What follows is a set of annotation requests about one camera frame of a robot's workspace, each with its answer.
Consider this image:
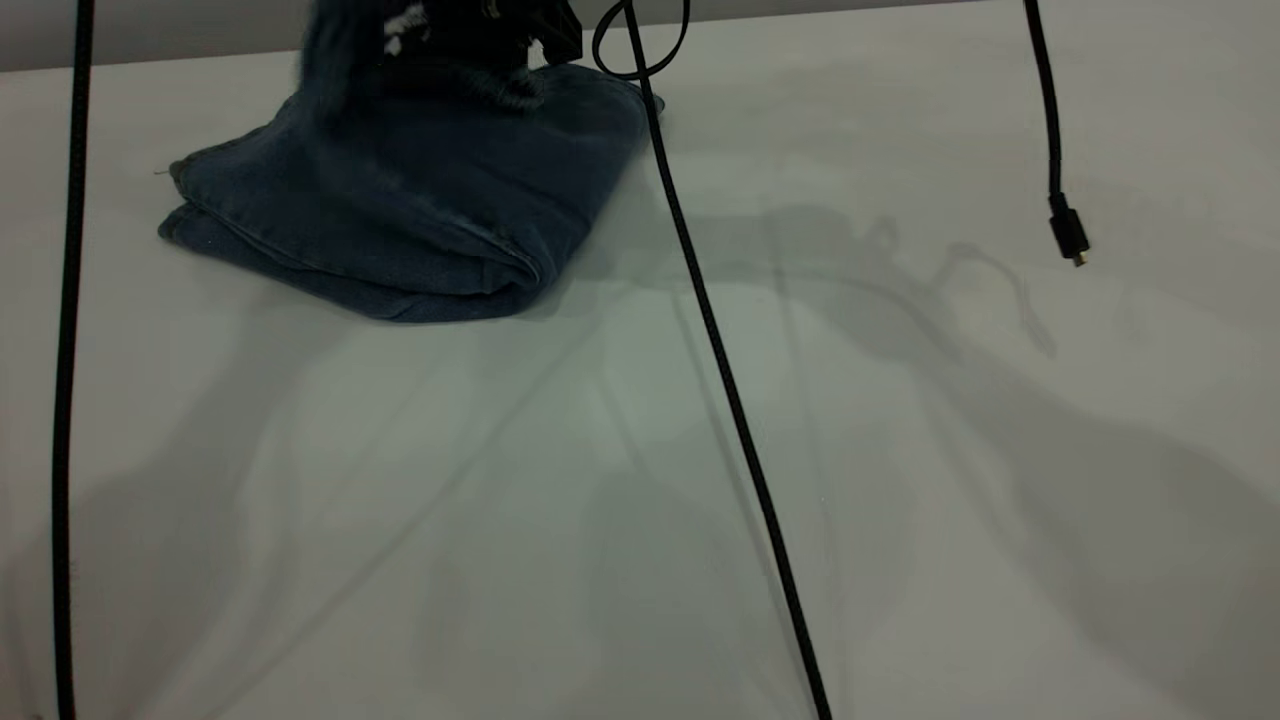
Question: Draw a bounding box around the black cable with usb plug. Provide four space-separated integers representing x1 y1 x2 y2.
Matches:
1023 0 1091 269

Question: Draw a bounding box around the blue denim shorts basketball print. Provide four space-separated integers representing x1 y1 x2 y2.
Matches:
157 0 661 324

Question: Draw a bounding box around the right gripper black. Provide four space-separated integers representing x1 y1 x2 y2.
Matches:
378 0 584 108

